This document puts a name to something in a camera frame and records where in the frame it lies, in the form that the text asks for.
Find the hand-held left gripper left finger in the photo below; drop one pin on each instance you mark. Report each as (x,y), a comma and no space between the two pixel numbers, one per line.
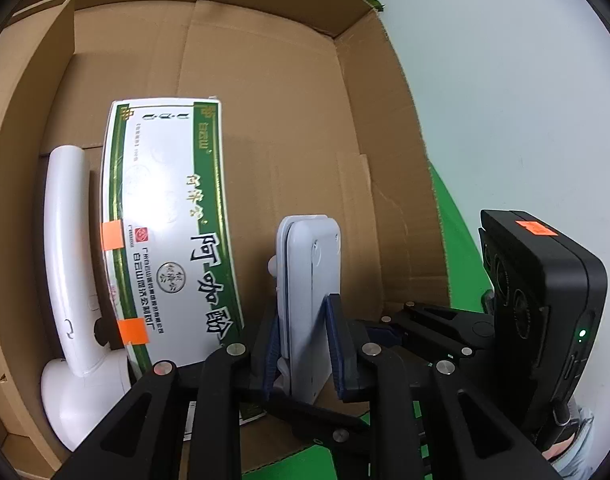
(271,355)

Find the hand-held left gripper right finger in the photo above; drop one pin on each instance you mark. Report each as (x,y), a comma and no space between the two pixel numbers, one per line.
(335,350)

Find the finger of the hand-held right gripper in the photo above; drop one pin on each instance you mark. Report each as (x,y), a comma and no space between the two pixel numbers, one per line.
(435,325)
(325,417)

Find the grey plastic case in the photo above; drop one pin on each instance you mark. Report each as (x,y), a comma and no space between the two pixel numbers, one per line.
(310,285)

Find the white and green medicine box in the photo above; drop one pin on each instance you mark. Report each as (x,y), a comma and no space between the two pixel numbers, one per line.
(170,220)

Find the white handheld plastic device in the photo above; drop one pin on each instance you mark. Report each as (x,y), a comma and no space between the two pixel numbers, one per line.
(67,260)

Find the large cardboard box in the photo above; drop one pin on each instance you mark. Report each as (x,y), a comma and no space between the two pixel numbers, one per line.
(295,125)

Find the green tablecloth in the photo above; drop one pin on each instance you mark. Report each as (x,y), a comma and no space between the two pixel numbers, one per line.
(457,240)

